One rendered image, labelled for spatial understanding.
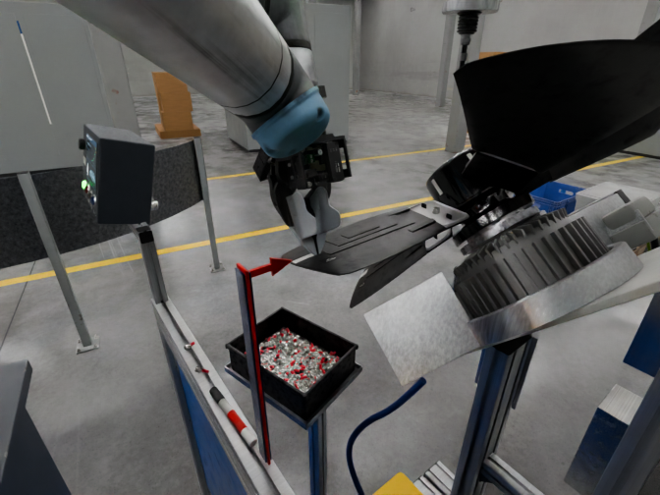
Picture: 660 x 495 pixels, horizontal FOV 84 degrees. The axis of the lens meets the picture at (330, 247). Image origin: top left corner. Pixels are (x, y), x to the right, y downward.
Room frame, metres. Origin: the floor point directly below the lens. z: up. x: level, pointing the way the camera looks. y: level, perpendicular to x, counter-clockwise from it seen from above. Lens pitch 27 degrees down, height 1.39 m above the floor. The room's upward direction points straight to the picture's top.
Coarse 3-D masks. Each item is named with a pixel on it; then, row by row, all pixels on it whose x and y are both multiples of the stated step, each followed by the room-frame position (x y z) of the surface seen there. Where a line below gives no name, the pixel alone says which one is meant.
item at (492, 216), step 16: (448, 160) 0.62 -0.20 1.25; (464, 160) 0.61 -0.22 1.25; (432, 176) 0.63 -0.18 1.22; (448, 176) 0.60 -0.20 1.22; (464, 176) 0.59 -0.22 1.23; (432, 192) 0.63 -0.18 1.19; (448, 192) 0.60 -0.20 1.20; (464, 192) 0.58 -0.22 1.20; (480, 192) 0.57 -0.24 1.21; (496, 192) 0.58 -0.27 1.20; (528, 192) 0.58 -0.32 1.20; (464, 208) 0.58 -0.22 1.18; (480, 208) 0.57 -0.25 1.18; (496, 208) 0.54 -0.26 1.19; (512, 208) 0.53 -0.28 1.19; (464, 224) 0.59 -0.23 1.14; (480, 224) 0.53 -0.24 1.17; (464, 240) 0.55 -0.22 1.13
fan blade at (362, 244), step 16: (400, 208) 0.59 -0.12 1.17; (352, 224) 0.57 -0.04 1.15; (368, 224) 0.54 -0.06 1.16; (384, 224) 0.53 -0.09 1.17; (400, 224) 0.53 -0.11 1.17; (416, 224) 0.52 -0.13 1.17; (432, 224) 0.52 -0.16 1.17; (336, 240) 0.50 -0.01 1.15; (352, 240) 0.49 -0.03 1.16; (368, 240) 0.48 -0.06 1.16; (384, 240) 0.48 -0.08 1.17; (400, 240) 0.47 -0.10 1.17; (416, 240) 0.47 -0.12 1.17; (288, 256) 0.50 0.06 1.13; (320, 256) 0.45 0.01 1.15; (352, 256) 0.43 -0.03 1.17; (368, 256) 0.42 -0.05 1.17; (384, 256) 0.42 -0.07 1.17; (336, 272) 0.37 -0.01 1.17; (352, 272) 0.37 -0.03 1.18
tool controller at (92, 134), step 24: (96, 144) 0.79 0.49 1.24; (120, 144) 0.80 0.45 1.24; (144, 144) 0.83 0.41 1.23; (96, 168) 0.78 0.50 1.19; (120, 168) 0.80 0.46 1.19; (144, 168) 0.82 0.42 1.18; (96, 192) 0.77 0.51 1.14; (120, 192) 0.79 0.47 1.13; (144, 192) 0.82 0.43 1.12; (96, 216) 0.76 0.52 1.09; (120, 216) 0.78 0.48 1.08; (144, 216) 0.81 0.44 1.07
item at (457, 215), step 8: (432, 200) 0.62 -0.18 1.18; (416, 208) 0.59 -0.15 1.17; (424, 208) 0.59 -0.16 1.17; (432, 208) 0.59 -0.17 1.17; (440, 208) 0.58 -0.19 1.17; (448, 208) 0.58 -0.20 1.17; (432, 216) 0.56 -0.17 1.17; (440, 216) 0.56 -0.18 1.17; (456, 216) 0.55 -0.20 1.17; (464, 216) 0.54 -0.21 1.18; (448, 224) 0.53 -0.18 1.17
